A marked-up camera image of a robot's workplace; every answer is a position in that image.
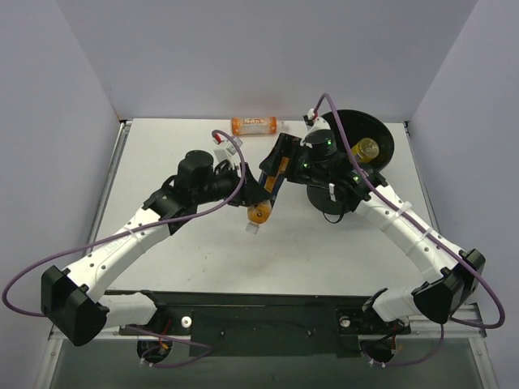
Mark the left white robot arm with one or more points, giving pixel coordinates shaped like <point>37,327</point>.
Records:
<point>74,299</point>

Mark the yellow bottle blue cap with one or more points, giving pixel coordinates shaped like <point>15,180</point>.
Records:
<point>366,150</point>

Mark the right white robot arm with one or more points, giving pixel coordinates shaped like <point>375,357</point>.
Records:
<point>450,274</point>

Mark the orange bottle white label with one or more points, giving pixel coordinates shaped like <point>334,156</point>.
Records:
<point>256,126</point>

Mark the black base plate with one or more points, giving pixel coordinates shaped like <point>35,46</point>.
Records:
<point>269,325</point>

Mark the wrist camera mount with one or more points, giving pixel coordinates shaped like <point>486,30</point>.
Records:
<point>313,122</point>
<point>226,151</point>

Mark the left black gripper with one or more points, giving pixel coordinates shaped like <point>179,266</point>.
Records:
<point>245,190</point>

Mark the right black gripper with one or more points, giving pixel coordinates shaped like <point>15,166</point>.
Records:
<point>290,163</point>

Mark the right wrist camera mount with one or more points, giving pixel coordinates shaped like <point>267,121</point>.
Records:
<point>313,122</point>

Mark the aluminium table frame rail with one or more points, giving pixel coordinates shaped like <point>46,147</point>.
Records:
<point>116,155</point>

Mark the orange bottle blue label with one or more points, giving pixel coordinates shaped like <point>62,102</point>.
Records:
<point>259,213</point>

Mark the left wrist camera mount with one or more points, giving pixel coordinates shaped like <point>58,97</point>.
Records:
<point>226,151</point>

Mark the black plastic bin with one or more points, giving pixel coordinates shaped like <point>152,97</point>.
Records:
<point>357,125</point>

